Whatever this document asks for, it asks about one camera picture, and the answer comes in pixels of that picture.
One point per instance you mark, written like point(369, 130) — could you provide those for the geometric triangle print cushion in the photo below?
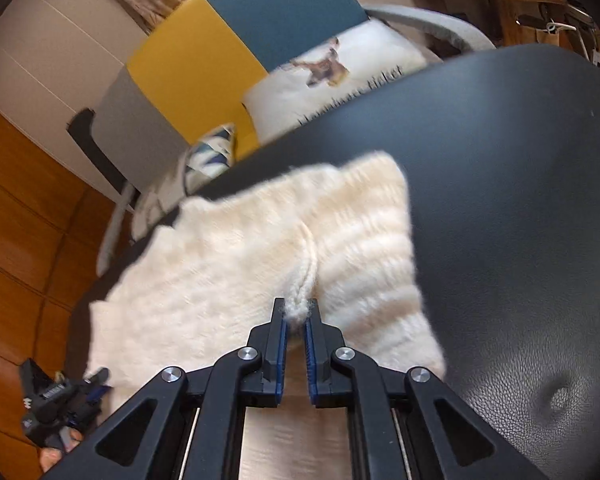
point(210, 155)

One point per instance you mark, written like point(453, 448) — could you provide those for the white deer print cushion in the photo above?
point(370, 50)

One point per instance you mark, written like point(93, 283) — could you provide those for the person's left hand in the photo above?
point(50, 460)

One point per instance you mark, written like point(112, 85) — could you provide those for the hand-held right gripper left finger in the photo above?
point(280, 355)

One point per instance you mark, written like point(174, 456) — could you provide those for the cream knit sweater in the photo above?
point(220, 270)

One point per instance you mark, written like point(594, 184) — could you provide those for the grey yellow blue armchair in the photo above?
point(190, 50)

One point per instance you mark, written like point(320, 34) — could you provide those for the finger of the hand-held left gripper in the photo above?
point(99, 385)

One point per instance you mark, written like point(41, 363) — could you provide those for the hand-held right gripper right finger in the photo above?
point(310, 355)

